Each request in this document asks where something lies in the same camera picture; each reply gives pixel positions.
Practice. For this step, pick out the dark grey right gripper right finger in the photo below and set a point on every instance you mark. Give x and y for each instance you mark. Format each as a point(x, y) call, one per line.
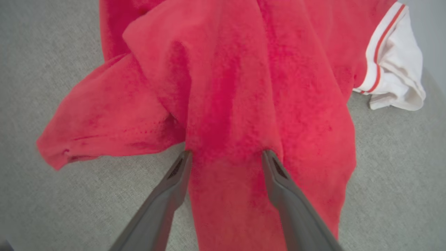
point(299, 216)

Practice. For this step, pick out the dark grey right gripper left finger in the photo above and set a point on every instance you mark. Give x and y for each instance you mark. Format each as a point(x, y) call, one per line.
point(156, 209)

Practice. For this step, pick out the red shirt with white trim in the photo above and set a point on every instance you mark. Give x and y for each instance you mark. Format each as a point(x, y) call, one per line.
point(237, 87)

